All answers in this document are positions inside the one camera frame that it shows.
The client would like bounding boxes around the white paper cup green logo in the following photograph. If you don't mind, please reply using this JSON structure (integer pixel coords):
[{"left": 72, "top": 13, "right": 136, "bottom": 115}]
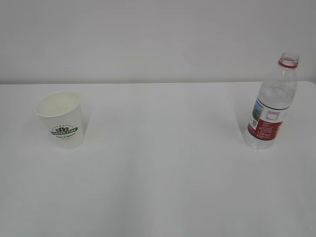
[{"left": 35, "top": 91, "right": 84, "bottom": 150}]

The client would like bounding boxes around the clear plastic water bottle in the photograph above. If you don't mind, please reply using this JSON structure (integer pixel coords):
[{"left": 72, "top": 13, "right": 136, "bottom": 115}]
[{"left": 244, "top": 52, "right": 299, "bottom": 150}]

